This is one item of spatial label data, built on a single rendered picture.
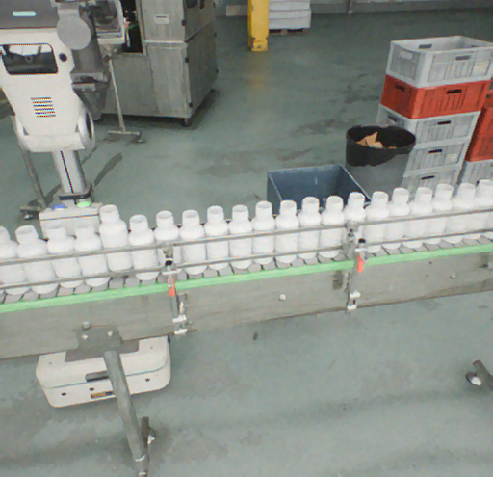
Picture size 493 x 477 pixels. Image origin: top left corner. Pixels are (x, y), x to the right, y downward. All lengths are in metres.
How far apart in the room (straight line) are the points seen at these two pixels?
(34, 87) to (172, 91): 3.25
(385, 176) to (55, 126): 2.02
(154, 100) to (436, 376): 3.76
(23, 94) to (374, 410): 1.81
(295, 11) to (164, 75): 6.21
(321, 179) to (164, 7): 3.12
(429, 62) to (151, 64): 2.74
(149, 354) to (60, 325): 0.79
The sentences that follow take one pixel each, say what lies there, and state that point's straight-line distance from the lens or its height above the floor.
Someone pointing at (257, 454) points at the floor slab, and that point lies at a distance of 1.87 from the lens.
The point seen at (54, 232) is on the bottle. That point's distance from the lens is 0.99.
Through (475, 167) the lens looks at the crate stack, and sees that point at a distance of 3.88.
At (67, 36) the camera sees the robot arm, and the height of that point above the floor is 1.54.
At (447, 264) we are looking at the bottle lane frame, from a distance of 1.26.
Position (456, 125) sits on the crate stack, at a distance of 3.47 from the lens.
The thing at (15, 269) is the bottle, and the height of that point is 1.07.
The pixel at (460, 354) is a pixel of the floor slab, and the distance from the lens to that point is 2.37.
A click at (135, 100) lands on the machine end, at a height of 0.28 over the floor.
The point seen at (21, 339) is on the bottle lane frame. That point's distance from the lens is 1.17.
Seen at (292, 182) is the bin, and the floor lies 0.89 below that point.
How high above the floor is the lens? 1.68
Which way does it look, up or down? 34 degrees down
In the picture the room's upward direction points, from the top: straight up
